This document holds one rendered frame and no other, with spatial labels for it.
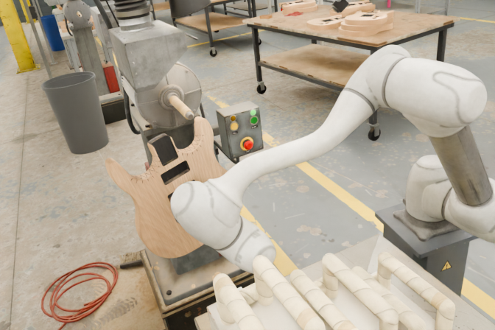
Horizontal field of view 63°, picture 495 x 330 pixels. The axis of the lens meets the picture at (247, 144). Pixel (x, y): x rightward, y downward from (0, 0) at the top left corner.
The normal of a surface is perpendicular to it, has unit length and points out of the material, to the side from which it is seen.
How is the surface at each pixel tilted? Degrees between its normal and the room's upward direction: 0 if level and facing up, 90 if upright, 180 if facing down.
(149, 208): 85
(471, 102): 85
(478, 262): 0
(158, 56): 90
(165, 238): 85
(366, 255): 0
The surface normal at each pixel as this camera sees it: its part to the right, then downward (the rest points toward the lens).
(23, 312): -0.11, -0.88
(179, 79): 0.48, 0.24
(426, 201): -0.81, 0.33
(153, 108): 0.31, 0.44
